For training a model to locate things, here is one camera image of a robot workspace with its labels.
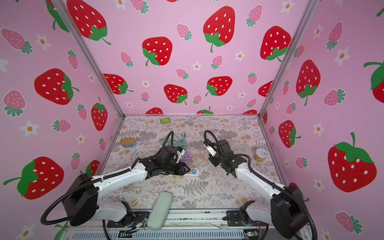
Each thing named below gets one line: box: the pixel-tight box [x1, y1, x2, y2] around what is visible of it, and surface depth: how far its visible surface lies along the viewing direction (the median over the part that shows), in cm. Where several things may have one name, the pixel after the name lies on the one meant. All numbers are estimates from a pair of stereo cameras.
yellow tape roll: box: [254, 148, 268, 163], surface depth 95 cm
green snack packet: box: [160, 117, 171, 124], surface depth 118 cm
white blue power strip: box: [183, 167, 200, 177], surface depth 90 cm
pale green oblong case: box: [146, 191, 173, 231], surface depth 75 cm
